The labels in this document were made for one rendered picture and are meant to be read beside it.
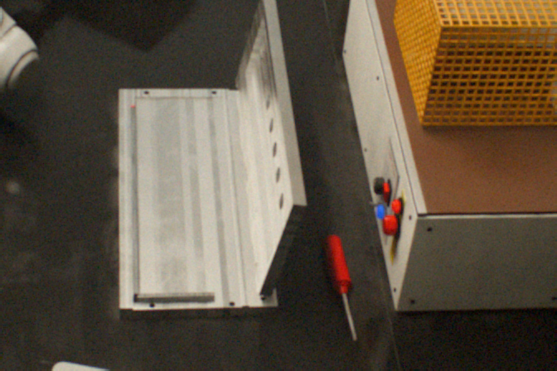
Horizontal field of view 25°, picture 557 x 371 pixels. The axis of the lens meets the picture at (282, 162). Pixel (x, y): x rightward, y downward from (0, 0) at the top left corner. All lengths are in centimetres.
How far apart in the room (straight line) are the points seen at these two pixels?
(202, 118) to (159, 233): 25
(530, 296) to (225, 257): 42
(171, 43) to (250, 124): 33
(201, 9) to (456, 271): 75
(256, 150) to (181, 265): 20
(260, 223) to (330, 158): 26
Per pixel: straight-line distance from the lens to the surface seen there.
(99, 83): 202
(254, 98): 186
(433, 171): 163
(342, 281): 171
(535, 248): 166
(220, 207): 179
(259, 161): 176
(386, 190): 170
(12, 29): 189
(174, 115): 193
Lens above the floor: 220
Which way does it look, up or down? 43 degrees down
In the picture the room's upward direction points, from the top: 6 degrees clockwise
